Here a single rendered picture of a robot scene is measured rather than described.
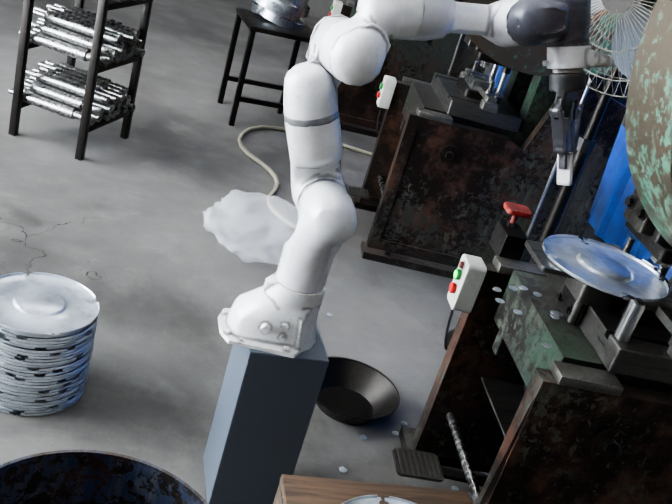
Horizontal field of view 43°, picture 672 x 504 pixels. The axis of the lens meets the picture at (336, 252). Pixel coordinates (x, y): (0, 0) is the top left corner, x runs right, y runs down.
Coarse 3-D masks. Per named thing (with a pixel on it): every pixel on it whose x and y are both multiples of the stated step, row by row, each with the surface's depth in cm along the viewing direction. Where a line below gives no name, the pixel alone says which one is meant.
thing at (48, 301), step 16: (0, 288) 215; (16, 288) 217; (32, 288) 219; (48, 288) 221; (64, 288) 223; (80, 288) 225; (0, 304) 208; (16, 304) 210; (32, 304) 211; (48, 304) 213; (64, 304) 215; (80, 304) 218; (96, 304) 220; (0, 320) 203; (16, 320) 204; (32, 320) 206; (48, 320) 208; (64, 320) 210; (80, 320) 212
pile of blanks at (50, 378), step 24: (0, 336) 202; (24, 336) 202; (48, 336) 203; (72, 336) 207; (0, 360) 205; (24, 360) 204; (48, 360) 206; (72, 360) 211; (0, 384) 207; (24, 384) 207; (48, 384) 210; (72, 384) 215; (0, 408) 210; (24, 408) 210; (48, 408) 213
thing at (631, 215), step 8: (632, 200) 186; (632, 208) 186; (640, 208) 181; (624, 216) 189; (632, 216) 186; (640, 216) 181; (648, 216) 180; (632, 224) 185; (640, 224) 182; (648, 224) 181; (640, 232) 182; (648, 232) 182; (656, 232) 181; (656, 240) 180; (664, 240) 180
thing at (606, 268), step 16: (544, 240) 193; (560, 240) 198; (576, 240) 201; (592, 240) 203; (560, 256) 189; (576, 256) 191; (592, 256) 193; (608, 256) 197; (624, 256) 200; (576, 272) 183; (592, 272) 185; (608, 272) 186; (624, 272) 189; (640, 272) 194; (656, 272) 195; (608, 288) 180; (624, 288) 182; (640, 288) 185; (656, 288) 187
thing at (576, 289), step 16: (528, 240) 193; (544, 256) 187; (560, 272) 182; (576, 288) 190; (592, 288) 187; (560, 304) 196; (576, 304) 189; (592, 304) 188; (608, 304) 189; (576, 320) 190
